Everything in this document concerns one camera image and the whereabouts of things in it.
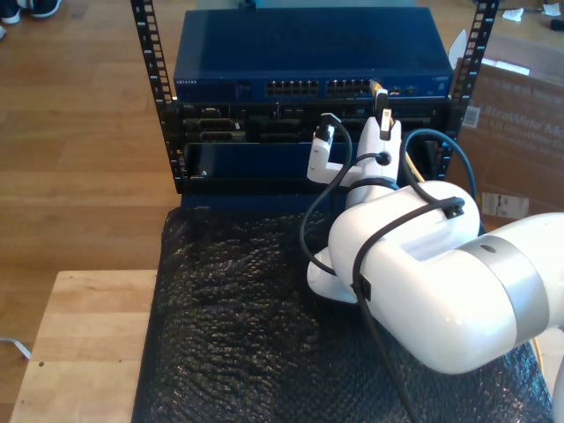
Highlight white paper sheet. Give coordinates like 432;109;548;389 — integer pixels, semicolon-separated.
446;28;467;71

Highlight black perforated rack post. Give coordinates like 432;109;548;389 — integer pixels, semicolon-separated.
429;0;501;182
130;0;186;196

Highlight person's blue shoe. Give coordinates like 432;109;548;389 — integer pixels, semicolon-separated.
28;0;63;19

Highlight black bubble wrap mat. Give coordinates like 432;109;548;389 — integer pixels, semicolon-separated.
130;207;555;423

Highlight blue Netgear network switch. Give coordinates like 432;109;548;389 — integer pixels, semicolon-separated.
173;7;455;104

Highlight blue sliding rack shelf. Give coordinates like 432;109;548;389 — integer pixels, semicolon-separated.
179;140;443;212

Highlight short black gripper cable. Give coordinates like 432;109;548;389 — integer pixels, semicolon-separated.
323;151;394;195

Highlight black Dell rack server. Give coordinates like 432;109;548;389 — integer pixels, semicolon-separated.
175;100;453;145

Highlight brown cardboard monitor box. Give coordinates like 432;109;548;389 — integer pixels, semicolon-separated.
456;31;564;230

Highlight grey metal stand leg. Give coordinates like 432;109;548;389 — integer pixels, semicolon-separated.
0;337;33;360

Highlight black camera cable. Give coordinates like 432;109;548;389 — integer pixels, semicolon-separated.
299;113;480;423

